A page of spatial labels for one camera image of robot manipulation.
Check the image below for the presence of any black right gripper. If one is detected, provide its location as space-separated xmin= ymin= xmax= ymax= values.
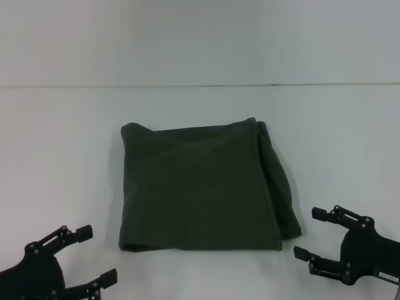
xmin=293 ymin=204 xmax=400 ymax=287

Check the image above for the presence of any dark green t-shirt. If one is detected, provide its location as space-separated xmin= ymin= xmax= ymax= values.
xmin=117 ymin=117 xmax=303 ymax=253

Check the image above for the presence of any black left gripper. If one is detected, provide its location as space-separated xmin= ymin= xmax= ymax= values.
xmin=0 ymin=224 xmax=118 ymax=300

